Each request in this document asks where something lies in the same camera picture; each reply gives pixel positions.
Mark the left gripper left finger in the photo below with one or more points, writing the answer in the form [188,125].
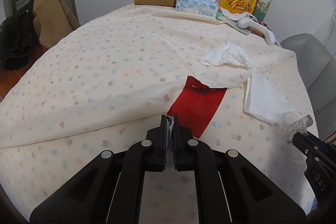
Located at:
[162,142]

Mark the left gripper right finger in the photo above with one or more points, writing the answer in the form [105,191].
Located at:
[179,147]

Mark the red carton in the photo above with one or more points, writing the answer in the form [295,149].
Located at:
[196,105]

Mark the printed paper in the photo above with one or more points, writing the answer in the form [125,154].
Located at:
[300,126]

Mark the white tissue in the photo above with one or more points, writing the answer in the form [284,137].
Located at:
[264,102]
[227,54]

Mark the floral cream tablecloth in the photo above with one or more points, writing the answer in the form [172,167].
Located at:
[105,84]

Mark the grey upholstered chair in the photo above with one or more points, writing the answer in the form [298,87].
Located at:
[316,67]

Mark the white game controller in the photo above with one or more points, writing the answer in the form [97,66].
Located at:
[245,22]

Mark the blue tissue box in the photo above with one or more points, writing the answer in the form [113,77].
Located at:
[200,7]

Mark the brown jacket on chair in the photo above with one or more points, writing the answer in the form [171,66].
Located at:
[53,21]

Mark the black garment on chair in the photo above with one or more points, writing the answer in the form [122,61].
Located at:
[18,38]

